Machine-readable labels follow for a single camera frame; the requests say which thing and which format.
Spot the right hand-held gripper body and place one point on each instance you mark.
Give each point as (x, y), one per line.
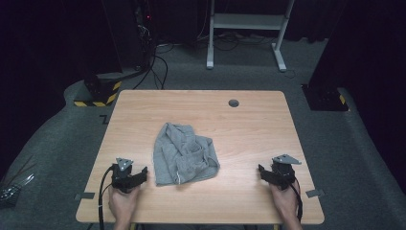
(282, 174)

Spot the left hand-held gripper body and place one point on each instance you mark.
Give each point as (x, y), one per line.
(123, 177)

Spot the grey sweat shorts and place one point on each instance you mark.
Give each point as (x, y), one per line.
(183, 153)

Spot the person's left hand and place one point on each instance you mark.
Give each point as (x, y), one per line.
(123, 204)

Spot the person's right hand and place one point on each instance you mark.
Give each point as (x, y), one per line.
(284, 201)

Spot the grey tape strip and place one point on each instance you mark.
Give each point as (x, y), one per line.
(315, 193)
(84, 195)

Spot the black yellow striped stand base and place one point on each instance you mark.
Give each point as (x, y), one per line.
(105, 92)

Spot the metal tripod legs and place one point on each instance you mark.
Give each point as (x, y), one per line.
(14, 187)

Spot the dark equipment rack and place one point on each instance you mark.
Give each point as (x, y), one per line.
(145, 28)

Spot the white metal stand frame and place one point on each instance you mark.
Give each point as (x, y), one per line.
(247, 21)

